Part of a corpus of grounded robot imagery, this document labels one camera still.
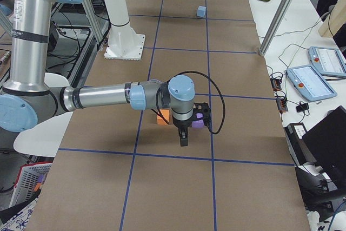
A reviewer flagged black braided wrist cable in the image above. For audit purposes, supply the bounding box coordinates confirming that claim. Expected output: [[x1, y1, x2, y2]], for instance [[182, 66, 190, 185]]
[[175, 71, 228, 135]]

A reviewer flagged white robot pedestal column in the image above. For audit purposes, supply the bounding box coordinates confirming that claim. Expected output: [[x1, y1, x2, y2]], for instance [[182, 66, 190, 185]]
[[104, 0, 145, 61]]

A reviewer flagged wooden plank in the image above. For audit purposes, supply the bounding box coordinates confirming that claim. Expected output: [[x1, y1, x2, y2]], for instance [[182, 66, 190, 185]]
[[318, 0, 345, 37]]

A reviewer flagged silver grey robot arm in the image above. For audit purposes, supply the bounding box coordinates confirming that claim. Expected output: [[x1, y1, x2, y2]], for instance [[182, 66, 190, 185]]
[[1, 0, 195, 146]]

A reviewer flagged far blue teach pendant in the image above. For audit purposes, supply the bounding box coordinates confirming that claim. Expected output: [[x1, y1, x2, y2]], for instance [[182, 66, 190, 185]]
[[308, 47, 345, 78]]

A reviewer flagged orange terminal block strip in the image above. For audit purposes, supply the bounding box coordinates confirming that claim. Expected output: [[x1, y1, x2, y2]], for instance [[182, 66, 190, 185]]
[[270, 76, 288, 114]]

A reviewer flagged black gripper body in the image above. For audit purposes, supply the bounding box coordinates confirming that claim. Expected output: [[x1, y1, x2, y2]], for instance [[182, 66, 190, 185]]
[[173, 118, 192, 137]]

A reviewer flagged orange foam block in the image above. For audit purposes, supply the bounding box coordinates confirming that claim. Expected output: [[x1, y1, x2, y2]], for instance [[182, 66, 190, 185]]
[[157, 109, 170, 126]]

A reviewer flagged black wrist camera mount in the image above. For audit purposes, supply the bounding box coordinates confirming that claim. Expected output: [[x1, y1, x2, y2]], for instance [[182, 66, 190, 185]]
[[192, 102, 211, 129]]

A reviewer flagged aluminium frame post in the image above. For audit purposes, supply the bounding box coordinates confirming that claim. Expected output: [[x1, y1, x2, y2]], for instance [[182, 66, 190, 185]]
[[259, 0, 292, 56]]

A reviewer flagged white perforated basket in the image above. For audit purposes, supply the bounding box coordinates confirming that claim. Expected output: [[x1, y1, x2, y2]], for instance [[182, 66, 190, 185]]
[[9, 162, 52, 207]]

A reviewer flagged blue teach pendant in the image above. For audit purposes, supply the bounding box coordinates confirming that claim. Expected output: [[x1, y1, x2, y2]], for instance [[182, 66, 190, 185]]
[[287, 65, 337, 102], [308, 47, 345, 78]]

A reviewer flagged light blue foam block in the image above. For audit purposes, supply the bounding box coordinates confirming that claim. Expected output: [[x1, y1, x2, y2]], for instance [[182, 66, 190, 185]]
[[196, 6, 207, 18]]

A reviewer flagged black box with label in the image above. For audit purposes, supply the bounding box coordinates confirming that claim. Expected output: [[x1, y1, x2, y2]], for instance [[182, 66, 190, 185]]
[[284, 123, 320, 166]]

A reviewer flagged purple foam block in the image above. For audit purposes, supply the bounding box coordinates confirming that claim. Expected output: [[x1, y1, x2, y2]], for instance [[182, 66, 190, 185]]
[[191, 113, 204, 128]]

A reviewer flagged near blue teach pendant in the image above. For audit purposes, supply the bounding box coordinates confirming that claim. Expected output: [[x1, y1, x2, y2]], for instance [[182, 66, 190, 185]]
[[287, 65, 337, 102]]

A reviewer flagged black power adapter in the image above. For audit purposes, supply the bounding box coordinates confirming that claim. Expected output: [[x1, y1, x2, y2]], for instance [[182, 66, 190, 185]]
[[296, 103, 309, 113]]

